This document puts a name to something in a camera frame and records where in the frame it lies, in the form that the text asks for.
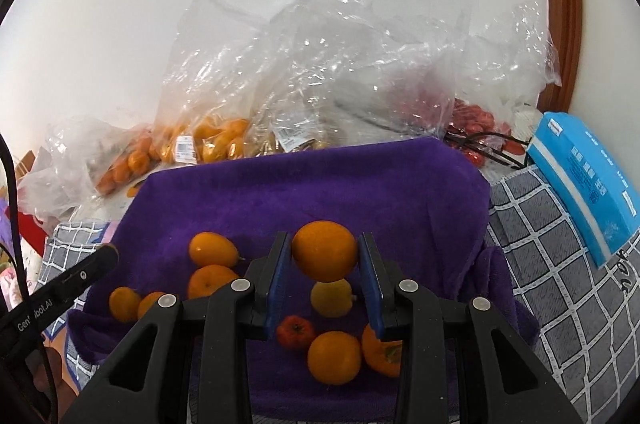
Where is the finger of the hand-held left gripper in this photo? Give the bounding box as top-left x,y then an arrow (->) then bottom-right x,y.
52,244 -> 120,303

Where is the orange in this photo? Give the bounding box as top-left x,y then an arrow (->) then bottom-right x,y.
306,330 -> 363,386
136,291 -> 168,320
108,286 -> 142,324
186,265 -> 241,301
188,231 -> 240,268
291,220 -> 359,283

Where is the orange persimmon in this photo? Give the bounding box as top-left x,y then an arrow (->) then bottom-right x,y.
361,323 -> 403,378

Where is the clear bag of small tangerines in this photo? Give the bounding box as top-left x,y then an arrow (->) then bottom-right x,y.
20,116 -> 163,215

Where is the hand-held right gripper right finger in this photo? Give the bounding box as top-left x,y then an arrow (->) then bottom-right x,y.
357,231 -> 584,424

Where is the red tomato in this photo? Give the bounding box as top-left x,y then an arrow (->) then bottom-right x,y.
276,315 -> 317,351

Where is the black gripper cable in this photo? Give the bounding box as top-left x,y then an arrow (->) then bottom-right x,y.
0,131 -> 33,305

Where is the clear bag of yellow fruits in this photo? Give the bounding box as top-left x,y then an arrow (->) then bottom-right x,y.
250,0 -> 401,152

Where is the empty clear plastic bag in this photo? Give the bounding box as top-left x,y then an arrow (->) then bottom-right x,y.
345,0 -> 476,139

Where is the yellow-green fruit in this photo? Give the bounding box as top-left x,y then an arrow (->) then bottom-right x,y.
310,278 -> 357,319

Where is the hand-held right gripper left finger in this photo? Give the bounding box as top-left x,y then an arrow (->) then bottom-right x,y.
60,231 -> 292,424

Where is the purple towel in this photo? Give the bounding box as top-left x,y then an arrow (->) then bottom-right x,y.
67,139 -> 541,424

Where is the clear bag of tomatoes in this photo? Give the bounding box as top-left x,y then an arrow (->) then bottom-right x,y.
425,1 -> 562,167

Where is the grey plaid blanket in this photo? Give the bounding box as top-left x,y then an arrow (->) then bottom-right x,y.
42,164 -> 640,424

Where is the clear bag of oranges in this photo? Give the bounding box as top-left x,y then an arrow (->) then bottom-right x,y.
155,0 -> 273,165

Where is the brown wooden door frame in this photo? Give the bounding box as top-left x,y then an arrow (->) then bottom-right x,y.
532,0 -> 583,115

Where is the blue tissue box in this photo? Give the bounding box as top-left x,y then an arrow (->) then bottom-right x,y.
525,111 -> 640,269

